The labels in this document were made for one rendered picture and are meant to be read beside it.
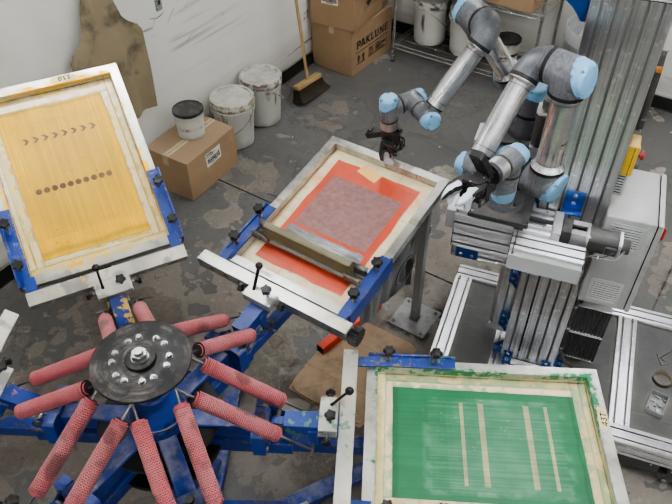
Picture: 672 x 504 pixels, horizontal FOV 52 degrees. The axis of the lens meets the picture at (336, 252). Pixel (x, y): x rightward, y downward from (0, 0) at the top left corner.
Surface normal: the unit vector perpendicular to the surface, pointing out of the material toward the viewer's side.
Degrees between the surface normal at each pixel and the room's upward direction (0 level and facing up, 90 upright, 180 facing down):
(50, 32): 90
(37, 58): 90
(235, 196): 0
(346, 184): 9
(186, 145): 0
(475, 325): 0
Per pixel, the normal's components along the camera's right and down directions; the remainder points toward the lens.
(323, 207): -0.09, -0.62
